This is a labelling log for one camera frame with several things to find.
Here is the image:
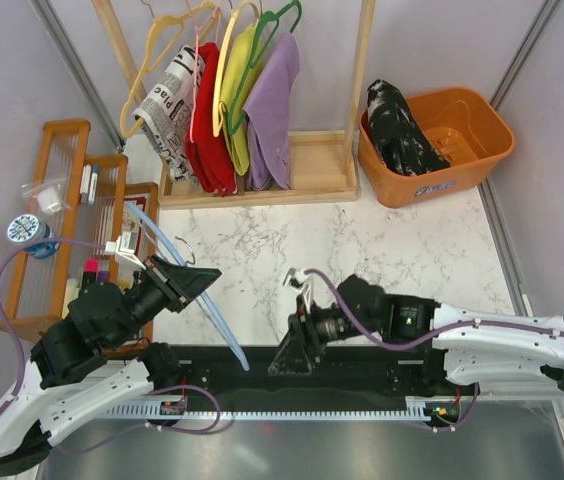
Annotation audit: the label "purple cable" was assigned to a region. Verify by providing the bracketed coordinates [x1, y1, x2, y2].
[304, 268, 564, 351]
[0, 238, 108, 471]

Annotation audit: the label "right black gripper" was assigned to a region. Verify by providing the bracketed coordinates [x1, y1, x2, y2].
[268, 293, 381, 374]

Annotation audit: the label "clear plastic bag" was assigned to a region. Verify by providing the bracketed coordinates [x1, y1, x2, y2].
[20, 177, 71, 216]

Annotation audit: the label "yellow-green garment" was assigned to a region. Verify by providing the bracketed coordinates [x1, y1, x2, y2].
[220, 25, 263, 175]

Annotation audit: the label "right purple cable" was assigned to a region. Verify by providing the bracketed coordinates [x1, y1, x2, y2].
[304, 268, 564, 351]

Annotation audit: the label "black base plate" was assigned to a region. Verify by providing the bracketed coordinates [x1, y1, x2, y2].
[142, 342, 480, 413]

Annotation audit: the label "pink highlighter marker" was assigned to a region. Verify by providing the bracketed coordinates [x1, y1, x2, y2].
[80, 258, 99, 293]

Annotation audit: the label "black white-stained trousers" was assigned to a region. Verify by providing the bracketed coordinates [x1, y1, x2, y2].
[367, 79, 451, 176]

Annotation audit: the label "white marker pens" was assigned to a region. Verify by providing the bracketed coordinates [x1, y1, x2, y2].
[80, 164, 99, 205]

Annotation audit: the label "red garment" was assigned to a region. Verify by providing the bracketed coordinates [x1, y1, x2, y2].
[185, 42, 237, 197]

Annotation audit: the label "orange wooden shelf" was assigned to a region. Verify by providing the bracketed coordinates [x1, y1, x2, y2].
[3, 119, 158, 343]

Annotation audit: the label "wooden clothes rack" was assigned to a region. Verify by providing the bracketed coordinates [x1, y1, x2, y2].
[93, 1, 375, 210]

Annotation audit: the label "purple garment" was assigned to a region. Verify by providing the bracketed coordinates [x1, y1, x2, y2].
[243, 33, 300, 190]

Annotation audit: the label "light blue hanger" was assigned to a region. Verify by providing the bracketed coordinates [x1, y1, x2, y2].
[125, 202, 250, 371]

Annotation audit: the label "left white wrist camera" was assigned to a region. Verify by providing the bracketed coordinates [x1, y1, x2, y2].
[104, 230, 146, 271]

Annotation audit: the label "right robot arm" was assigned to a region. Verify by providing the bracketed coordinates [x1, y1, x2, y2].
[268, 269, 564, 394]

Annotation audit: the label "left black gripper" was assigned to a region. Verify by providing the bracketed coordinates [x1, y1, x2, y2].
[109, 252, 223, 348]

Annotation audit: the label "aluminium frame rail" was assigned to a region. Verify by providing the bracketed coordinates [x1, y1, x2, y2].
[479, 387, 564, 402]

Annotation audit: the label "pink hanger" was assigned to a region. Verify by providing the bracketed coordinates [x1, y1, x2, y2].
[186, 0, 221, 143]

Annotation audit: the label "white cable duct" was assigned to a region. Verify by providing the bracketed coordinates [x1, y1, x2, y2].
[96, 399, 431, 422]

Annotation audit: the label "newspaper print garment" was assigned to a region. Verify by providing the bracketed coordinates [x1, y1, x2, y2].
[133, 45, 202, 181]

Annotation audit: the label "orange plastic basket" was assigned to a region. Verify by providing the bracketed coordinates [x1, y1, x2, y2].
[358, 87, 515, 209]

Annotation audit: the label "blue white round tin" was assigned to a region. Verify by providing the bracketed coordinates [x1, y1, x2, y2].
[6, 213, 58, 260]

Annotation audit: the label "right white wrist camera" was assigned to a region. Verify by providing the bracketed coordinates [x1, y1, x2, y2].
[282, 268, 314, 305]

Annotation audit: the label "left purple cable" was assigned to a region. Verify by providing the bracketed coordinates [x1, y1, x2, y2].
[0, 238, 108, 471]

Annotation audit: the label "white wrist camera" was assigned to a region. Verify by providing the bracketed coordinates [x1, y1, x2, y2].
[282, 268, 314, 305]
[104, 230, 146, 271]

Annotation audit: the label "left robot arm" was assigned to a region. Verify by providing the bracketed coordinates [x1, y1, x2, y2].
[0, 255, 221, 477]

